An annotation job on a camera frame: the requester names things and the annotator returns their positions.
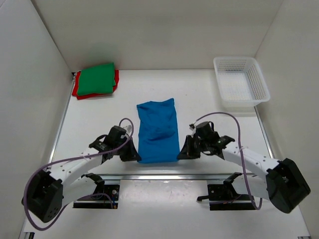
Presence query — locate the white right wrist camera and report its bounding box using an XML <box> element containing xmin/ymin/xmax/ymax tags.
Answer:
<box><xmin>189</xmin><ymin>123</ymin><xmax>196</xmax><ymax>134</ymax></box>

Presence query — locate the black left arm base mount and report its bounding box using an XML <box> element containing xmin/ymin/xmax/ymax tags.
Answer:
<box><xmin>73</xmin><ymin>173</ymin><xmax>120</xmax><ymax>209</ymax></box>

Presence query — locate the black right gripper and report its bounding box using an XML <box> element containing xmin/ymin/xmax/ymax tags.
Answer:
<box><xmin>177</xmin><ymin>135</ymin><xmax>209</xmax><ymax>160</ymax></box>

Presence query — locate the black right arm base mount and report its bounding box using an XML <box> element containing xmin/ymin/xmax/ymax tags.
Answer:
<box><xmin>197</xmin><ymin>172</ymin><xmax>256</xmax><ymax>211</ymax></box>

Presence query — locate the folded red t shirt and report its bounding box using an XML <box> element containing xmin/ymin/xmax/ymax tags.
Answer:
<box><xmin>72</xmin><ymin>70</ymin><xmax>119</xmax><ymax>100</ymax></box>

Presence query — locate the folded green t shirt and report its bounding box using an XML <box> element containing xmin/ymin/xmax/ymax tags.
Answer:
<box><xmin>77</xmin><ymin>62</ymin><xmax>115</xmax><ymax>96</ymax></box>

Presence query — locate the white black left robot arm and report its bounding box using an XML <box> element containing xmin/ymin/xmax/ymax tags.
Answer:
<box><xmin>21</xmin><ymin>125</ymin><xmax>141</xmax><ymax>223</ymax></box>

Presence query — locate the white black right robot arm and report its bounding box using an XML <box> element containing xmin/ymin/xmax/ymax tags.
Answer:
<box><xmin>177</xmin><ymin>121</ymin><xmax>311</xmax><ymax>214</ymax></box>

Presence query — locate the white perforated plastic basket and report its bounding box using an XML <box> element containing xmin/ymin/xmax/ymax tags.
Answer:
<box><xmin>213</xmin><ymin>56</ymin><xmax>270</xmax><ymax>109</ymax></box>

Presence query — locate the aluminium table rail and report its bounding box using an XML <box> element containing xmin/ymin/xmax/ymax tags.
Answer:
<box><xmin>99</xmin><ymin>174</ymin><xmax>231</xmax><ymax>181</ymax></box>

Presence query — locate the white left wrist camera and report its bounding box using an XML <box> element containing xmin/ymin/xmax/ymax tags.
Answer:
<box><xmin>124</xmin><ymin>125</ymin><xmax>132</xmax><ymax>133</ymax></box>

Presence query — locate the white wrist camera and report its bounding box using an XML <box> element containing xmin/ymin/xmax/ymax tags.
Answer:
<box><xmin>189</xmin><ymin>123</ymin><xmax>196</xmax><ymax>134</ymax></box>
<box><xmin>124</xmin><ymin>125</ymin><xmax>132</xmax><ymax>133</ymax></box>

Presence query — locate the blue t shirt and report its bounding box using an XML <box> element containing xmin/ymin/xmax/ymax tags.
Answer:
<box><xmin>137</xmin><ymin>98</ymin><xmax>180</xmax><ymax>164</ymax></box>

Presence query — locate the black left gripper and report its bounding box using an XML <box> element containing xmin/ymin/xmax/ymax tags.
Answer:
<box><xmin>115</xmin><ymin>136</ymin><xmax>141</xmax><ymax>161</ymax></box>

